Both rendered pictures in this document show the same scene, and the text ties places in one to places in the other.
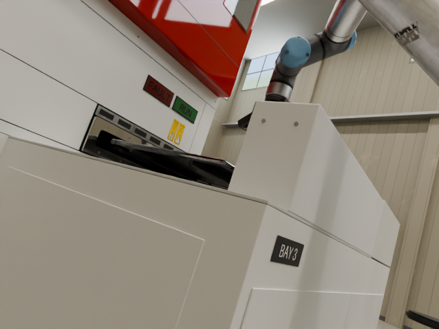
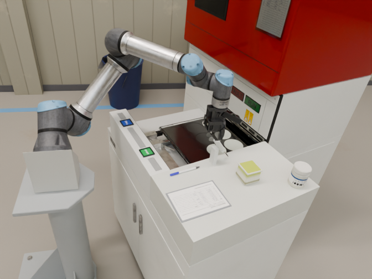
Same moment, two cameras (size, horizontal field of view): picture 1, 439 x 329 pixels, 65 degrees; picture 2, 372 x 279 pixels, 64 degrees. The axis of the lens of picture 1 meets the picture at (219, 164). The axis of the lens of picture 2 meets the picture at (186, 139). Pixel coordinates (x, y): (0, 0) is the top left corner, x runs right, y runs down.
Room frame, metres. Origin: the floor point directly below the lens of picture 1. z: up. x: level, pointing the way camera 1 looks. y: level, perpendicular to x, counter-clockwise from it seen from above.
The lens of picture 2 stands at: (1.27, -1.21, 1.81)
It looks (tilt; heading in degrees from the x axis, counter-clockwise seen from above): 36 degrees down; 110
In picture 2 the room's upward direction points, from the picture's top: 6 degrees clockwise
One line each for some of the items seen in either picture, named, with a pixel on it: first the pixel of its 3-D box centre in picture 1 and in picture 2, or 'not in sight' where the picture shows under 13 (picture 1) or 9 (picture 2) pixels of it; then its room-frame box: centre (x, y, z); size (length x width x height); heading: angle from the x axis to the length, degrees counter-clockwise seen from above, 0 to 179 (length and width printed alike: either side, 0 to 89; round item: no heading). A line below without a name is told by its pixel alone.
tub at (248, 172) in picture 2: not in sight; (248, 172); (1.20, -0.24, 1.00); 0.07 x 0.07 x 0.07; 48
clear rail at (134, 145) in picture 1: (161, 151); (187, 121); (0.77, 0.14, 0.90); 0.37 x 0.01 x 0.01; 53
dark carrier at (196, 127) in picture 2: (204, 173); (205, 138); (0.92, 0.03, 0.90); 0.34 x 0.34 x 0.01; 53
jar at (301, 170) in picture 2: not in sight; (299, 175); (1.40, -0.16, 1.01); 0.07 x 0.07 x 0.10
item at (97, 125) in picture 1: (148, 160); (234, 129); (1.03, 0.21, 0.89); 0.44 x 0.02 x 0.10; 143
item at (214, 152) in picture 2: not in sight; (217, 150); (1.05, -0.20, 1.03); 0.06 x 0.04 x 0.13; 53
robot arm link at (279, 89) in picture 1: (278, 94); (220, 101); (1.00, -0.11, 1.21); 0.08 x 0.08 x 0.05
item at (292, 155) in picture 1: (329, 199); (136, 149); (0.65, -0.22, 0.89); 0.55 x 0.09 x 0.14; 143
